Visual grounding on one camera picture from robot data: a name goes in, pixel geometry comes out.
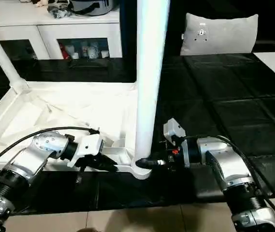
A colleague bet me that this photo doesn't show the white plastic table top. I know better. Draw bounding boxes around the white plastic table top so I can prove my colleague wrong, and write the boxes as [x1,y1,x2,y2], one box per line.
[0,80,157,180]

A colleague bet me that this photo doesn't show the black work mat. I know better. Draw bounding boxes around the black work mat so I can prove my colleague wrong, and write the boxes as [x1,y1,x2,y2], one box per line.
[0,52,275,216]

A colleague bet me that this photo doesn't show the grey pillow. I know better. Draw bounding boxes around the grey pillow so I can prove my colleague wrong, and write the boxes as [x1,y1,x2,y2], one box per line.
[180,13,260,56]

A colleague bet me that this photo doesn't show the white cabinet with glass doors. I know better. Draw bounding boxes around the white cabinet with glass doors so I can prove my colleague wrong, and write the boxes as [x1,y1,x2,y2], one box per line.
[0,0,123,61]

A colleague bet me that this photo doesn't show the grey black bag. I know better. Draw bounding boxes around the grey black bag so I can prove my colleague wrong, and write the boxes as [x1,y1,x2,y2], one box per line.
[33,0,119,18]

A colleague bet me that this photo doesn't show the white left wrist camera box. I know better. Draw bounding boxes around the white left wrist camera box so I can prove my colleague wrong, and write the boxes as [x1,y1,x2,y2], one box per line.
[68,132,104,168]

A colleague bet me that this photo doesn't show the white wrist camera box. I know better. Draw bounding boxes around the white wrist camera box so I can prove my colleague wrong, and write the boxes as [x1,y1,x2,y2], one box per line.
[68,132,104,168]
[162,118,191,168]

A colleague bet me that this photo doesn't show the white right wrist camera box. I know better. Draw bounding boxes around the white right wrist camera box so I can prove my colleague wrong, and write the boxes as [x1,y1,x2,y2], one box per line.
[162,118,191,168]

